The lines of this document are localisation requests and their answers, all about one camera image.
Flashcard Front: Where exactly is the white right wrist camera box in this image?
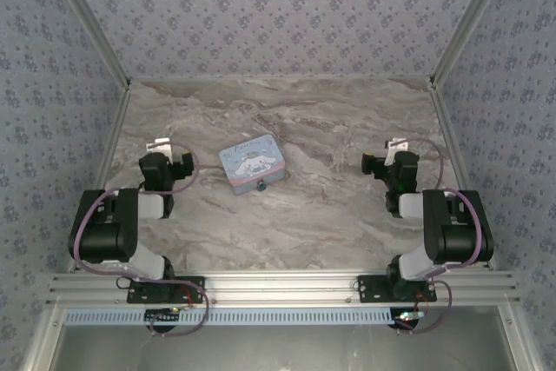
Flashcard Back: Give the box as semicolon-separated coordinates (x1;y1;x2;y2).
385;136;412;159

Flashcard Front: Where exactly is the small circuit board with leds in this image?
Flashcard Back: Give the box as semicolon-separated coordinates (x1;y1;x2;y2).
144;308;182;324
393;308;425;328

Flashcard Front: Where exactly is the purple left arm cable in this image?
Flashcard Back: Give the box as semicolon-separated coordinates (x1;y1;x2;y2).
71;141;210;338

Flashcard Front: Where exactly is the aluminium table edge rail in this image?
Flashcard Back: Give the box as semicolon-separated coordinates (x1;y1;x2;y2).
64;79;131;275
427;82;499;270

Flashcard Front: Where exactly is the white slotted cable duct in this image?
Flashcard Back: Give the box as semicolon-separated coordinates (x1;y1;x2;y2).
63;306;392;328

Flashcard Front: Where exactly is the aluminium frame post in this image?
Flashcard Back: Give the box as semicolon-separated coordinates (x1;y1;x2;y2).
429;0;518;88
43;0;131;88

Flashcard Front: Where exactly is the grey metal panel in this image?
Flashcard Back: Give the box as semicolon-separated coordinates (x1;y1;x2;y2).
51;322;518;371

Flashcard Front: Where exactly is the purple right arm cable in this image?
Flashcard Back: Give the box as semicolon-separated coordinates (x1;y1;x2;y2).
393;136;487;335

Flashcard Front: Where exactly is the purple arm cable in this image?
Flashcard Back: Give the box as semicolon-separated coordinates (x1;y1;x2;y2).
393;136;487;335
71;141;210;338

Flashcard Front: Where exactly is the aluminium frame leg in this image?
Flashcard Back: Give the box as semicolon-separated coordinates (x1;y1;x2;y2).
21;305;66;371
494;303;539;371

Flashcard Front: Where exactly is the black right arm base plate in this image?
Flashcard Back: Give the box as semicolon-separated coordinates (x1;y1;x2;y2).
357;274;437;304

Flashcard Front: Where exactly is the wide aluminium mounting rail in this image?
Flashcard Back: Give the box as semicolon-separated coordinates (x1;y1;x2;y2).
45;270;520;307

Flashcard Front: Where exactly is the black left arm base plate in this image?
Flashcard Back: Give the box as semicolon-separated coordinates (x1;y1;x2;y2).
126;275;206;304

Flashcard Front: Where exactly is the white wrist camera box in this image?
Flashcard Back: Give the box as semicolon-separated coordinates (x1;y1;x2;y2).
145;138;175;157
385;136;412;159

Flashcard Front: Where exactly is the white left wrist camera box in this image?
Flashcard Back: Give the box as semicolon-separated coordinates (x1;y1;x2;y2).
145;138;175;157

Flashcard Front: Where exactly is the light blue cartoon tin box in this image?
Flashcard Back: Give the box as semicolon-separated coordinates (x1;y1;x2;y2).
218;136;288;196

